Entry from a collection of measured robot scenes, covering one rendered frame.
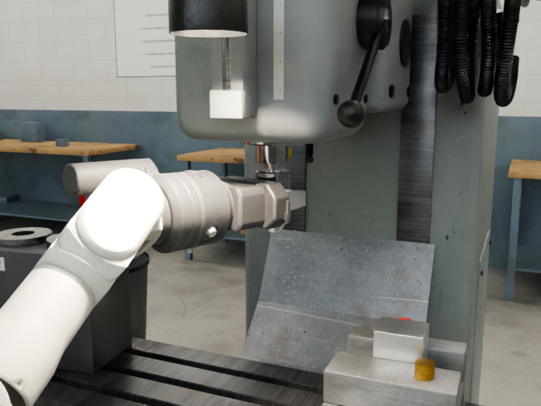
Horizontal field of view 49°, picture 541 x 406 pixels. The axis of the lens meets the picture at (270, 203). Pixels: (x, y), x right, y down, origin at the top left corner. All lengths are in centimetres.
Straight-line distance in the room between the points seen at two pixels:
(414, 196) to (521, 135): 383
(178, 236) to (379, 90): 35
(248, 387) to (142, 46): 529
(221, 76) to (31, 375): 35
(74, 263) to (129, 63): 559
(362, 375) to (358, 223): 48
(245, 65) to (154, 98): 531
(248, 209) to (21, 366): 31
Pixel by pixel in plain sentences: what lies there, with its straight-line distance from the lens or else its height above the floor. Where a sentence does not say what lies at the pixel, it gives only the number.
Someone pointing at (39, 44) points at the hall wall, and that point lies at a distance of 686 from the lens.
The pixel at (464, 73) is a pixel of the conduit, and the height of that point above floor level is 139.
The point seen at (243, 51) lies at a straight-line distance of 64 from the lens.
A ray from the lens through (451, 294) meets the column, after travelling 113.
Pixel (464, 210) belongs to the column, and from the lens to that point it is 109.
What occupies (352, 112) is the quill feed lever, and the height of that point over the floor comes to 135.
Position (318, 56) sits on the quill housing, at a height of 141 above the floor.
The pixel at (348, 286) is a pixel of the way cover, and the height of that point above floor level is 101.
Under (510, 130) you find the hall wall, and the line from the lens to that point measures 490.
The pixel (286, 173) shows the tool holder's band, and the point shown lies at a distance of 75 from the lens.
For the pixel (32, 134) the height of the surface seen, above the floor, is 96.
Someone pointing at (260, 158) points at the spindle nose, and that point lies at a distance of 75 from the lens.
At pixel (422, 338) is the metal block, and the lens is 74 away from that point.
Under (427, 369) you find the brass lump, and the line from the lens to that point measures 71.
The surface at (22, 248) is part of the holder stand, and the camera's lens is 101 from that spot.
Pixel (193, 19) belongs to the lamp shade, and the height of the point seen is 143.
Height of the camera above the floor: 137
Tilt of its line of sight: 10 degrees down
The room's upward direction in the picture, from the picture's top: straight up
